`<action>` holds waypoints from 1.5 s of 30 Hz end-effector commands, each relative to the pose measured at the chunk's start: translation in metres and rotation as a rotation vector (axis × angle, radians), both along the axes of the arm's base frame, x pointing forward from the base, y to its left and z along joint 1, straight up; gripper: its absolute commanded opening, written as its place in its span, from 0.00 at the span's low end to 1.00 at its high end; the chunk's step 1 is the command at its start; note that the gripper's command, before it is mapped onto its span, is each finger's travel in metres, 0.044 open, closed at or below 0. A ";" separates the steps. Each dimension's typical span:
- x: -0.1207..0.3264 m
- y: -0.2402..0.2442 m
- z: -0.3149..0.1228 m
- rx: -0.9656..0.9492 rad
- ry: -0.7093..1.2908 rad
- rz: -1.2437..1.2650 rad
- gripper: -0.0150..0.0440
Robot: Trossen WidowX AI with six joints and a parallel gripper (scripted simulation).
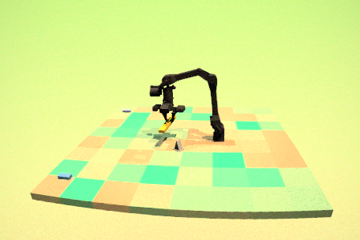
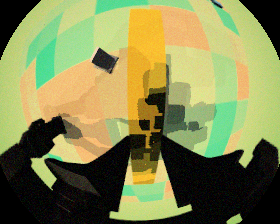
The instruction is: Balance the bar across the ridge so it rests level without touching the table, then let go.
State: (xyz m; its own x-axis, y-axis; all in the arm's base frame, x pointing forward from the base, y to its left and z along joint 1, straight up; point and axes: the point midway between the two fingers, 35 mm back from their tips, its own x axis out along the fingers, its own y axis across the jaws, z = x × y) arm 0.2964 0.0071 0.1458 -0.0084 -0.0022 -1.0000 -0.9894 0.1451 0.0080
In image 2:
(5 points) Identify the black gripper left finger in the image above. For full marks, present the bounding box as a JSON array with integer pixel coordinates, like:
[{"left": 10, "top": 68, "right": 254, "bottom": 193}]
[{"left": 44, "top": 135, "right": 131, "bottom": 212}]

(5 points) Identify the small blue flat block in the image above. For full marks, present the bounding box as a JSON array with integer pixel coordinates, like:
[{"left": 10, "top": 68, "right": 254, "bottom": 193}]
[{"left": 211, "top": 0, "right": 224, "bottom": 8}]

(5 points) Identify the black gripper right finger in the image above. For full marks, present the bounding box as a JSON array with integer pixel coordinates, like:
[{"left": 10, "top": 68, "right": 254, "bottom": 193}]
[{"left": 160, "top": 135, "right": 244, "bottom": 208}]

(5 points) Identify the yellow bar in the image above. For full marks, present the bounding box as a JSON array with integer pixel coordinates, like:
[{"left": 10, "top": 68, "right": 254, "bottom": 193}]
[{"left": 127, "top": 10, "right": 167, "bottom": 185}]

